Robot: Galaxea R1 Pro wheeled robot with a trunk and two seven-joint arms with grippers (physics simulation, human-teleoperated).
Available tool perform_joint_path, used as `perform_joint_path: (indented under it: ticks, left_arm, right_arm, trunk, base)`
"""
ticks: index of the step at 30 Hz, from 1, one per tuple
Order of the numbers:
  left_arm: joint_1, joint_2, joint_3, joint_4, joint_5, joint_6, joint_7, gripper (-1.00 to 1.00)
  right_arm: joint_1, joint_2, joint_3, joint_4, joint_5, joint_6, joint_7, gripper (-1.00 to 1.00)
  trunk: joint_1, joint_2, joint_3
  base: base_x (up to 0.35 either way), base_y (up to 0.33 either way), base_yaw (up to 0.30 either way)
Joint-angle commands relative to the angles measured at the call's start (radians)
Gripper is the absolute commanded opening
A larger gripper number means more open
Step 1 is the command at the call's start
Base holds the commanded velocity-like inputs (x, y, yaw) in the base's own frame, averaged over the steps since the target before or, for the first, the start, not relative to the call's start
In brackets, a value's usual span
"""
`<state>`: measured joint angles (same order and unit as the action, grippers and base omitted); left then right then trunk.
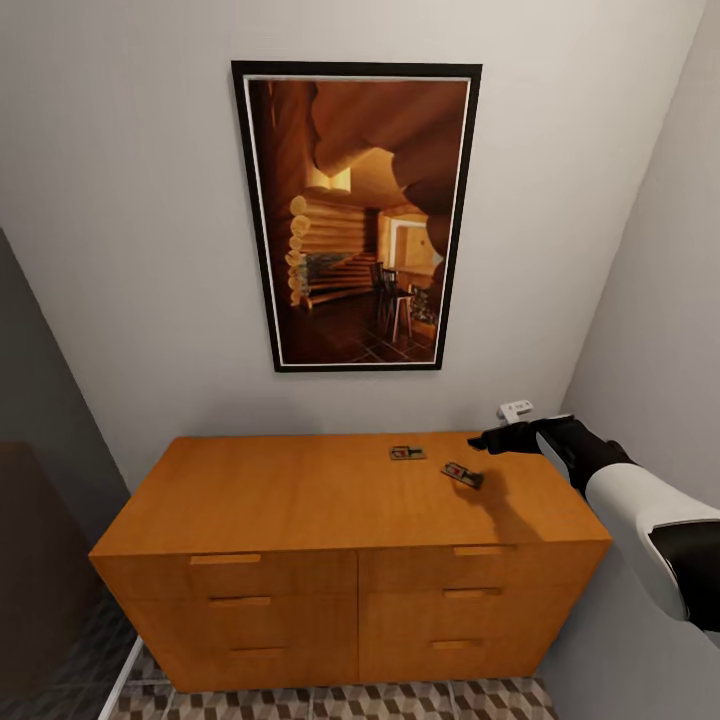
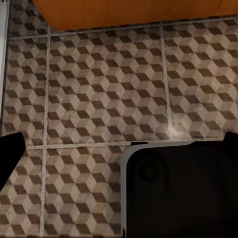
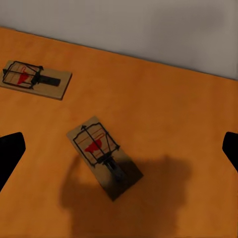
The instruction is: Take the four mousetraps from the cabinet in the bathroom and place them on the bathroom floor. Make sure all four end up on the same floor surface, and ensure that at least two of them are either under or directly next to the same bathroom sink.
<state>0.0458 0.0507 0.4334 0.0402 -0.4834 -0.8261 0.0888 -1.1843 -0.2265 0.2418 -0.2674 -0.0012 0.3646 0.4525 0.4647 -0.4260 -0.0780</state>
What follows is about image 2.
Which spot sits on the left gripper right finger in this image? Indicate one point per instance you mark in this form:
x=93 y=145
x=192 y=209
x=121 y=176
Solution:
x=230 y=148

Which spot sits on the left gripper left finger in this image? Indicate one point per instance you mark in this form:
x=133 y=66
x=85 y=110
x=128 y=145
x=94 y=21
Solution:
x=12 y=147

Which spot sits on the cabinet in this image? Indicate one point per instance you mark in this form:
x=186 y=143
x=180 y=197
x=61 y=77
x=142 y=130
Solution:
x=79 y=14

